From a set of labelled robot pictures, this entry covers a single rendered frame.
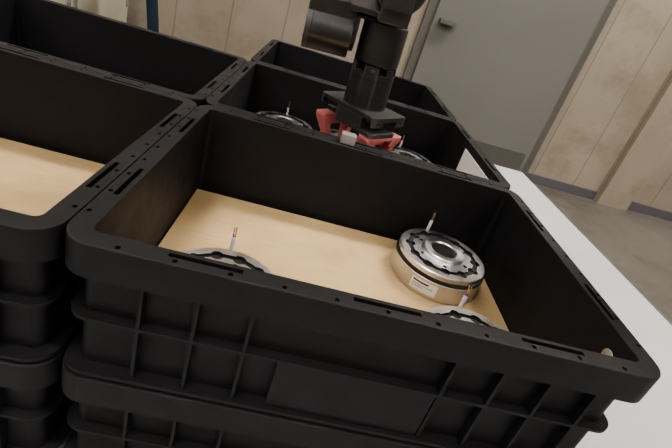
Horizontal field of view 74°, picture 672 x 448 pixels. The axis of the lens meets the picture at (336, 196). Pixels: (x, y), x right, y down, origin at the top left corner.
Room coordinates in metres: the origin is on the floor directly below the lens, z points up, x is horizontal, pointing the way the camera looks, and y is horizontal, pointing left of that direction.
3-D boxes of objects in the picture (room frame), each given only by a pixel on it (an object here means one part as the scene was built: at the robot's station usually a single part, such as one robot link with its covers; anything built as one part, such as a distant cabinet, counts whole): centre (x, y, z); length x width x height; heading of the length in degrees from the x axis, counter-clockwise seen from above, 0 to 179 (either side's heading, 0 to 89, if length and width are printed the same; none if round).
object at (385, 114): (0.59, 0.00, 0.98); 0.10 x 0.07 x 0.07; 51
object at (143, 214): (0.37, -0.03, 0.87); 0.40 x 0.30 x 0.11; 97
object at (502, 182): (0.67, 0.00, 0.92); 0.40 x 0.30 x 0.02; 97
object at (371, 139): (0.58, -0.01, 0.91); 0.07 x 0.07 x 0.09; 51
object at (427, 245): (0.45, -0.14, 0.86); 0.05 x 0.05 x 0.01
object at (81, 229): (0.37, -0.03, 0.92); 0.40 x 0.30 x 0.02; 97
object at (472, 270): (0.45, -0.14, 0.86); 0.10 x 0.10 x 0.01
